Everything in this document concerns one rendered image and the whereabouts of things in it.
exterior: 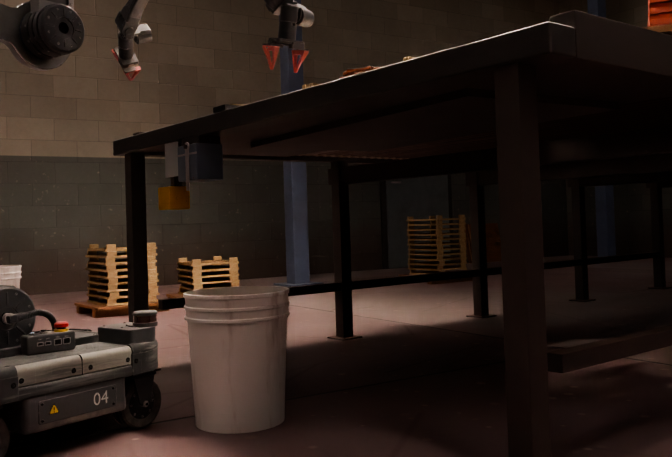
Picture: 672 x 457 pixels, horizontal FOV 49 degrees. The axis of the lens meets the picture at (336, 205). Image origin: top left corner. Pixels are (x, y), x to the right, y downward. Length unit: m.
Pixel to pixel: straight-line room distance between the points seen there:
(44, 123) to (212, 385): 5.43
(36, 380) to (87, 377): 0.14
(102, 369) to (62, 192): 5.27
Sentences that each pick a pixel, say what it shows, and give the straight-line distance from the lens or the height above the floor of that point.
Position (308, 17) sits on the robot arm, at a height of 1.22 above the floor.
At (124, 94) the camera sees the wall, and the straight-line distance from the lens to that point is 7.50.
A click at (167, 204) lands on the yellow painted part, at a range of 2.64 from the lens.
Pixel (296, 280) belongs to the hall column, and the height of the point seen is 0.05.
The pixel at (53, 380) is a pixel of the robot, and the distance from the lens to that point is 1.98.
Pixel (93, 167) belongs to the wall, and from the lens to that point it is 7.33.
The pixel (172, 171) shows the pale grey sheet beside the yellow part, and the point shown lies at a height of 0.75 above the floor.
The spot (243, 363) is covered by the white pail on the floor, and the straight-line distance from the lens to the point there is 2.03.
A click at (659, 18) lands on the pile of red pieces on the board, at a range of 2.47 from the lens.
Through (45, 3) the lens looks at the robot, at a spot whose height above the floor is 1.20.
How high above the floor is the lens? 0.55
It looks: 1 degrees up
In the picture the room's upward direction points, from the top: 2 degrees counter-clockwise
